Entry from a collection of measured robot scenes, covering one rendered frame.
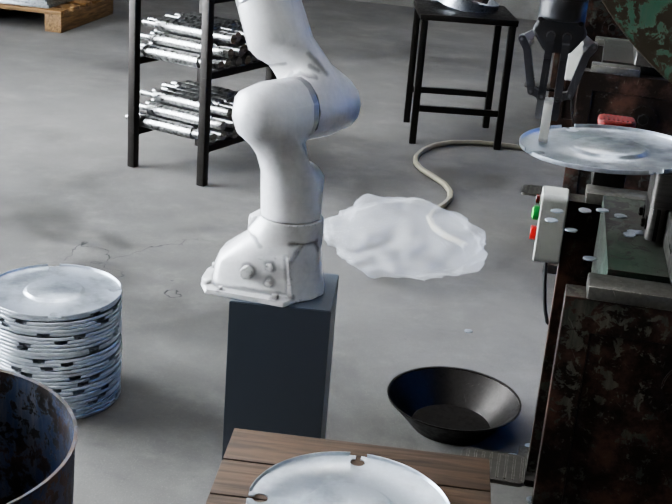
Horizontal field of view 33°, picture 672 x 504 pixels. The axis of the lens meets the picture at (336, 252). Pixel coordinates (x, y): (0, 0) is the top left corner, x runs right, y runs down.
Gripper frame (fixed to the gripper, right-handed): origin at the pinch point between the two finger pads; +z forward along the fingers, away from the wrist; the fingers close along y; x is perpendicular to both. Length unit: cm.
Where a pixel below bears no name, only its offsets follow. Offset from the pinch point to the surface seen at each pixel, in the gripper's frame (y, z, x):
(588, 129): -7.4, 3.5, -11.7
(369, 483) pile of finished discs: 17, 47, 44
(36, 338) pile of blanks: 96, 63, -13
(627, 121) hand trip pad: -15.0, 5.6, -31.0
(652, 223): -19.3, 13.6, 4.7
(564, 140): -3.5, 3.7, -2.5
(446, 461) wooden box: 7, 47, 34
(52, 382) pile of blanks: 94, 74, -15
